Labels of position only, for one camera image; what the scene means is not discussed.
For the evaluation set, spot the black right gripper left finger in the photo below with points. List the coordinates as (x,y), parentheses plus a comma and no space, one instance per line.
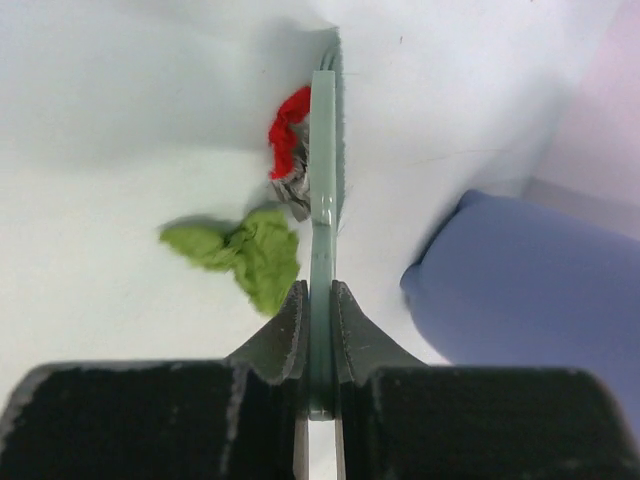
(240,417)

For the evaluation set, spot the green paper scrap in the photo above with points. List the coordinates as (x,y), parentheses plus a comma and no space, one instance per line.
(260,252)

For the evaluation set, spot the light green hand brush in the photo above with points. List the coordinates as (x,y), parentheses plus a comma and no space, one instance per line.
(322,176)

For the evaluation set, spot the grey paper scrap near bin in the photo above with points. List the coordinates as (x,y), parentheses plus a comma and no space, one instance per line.
(293,190)

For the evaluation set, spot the blue plastic waste bin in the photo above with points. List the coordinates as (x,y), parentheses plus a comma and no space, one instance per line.
(505,281)

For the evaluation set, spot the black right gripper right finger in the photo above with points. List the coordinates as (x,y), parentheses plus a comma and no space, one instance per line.
(398,418)

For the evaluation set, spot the red paper scrap upper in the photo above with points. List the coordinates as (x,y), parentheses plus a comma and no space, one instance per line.
(281,137)

